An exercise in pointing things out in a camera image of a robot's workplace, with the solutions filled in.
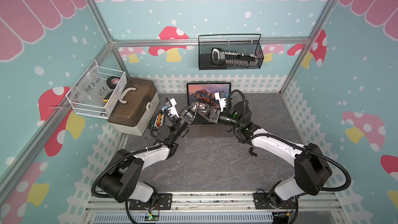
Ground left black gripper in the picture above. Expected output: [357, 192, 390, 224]
[171, 102, 200, 142]

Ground grey laptop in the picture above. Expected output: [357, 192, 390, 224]
[187, 82, 233, 138]

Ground black mouse battery cover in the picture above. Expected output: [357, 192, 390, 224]
[249, 147, 258, 157]

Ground black wireless mouse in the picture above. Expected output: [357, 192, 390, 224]
[197, 103, 210, 115]

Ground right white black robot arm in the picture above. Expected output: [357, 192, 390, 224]
[195, 90, 352, 208]

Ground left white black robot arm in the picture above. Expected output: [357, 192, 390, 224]
[91, 103, 198, 209]

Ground black board yellow connectors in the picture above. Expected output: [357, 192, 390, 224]
[152, 113, 164, 131]

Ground brown lid storage box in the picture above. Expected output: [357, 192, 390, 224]
[108, 78, 160, 136]

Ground socket set in basket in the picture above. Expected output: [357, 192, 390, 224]
[210, 48, 258, 67]

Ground yellow tool in basket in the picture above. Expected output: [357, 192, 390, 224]
[103, 94, 111, 103]

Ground black tape roll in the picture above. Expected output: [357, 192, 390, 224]
[106, 76, 120, 90]

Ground clear labelled plastic bag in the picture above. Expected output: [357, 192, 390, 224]
[73, 68, 110, 107]

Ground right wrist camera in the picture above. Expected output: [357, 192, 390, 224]
[215, 92, 227, 111]

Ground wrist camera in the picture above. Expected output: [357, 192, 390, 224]
[215, 92, 227, 111]
[165, 98, 179, 118]

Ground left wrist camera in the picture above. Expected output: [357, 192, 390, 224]
[165, 98, 179, 118]

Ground black mesh wall basket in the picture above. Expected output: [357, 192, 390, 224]
[198, 34, 264, 70]

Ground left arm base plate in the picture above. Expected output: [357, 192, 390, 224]
[129, 194, 173, 211]

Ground aluminium mounting rail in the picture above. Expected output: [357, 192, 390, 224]
[84, 191, 342, 214]

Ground white wire wall basket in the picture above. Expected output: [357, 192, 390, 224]
[66, 60, 127, 119]

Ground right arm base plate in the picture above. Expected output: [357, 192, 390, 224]
[253, 191, 297, 211]

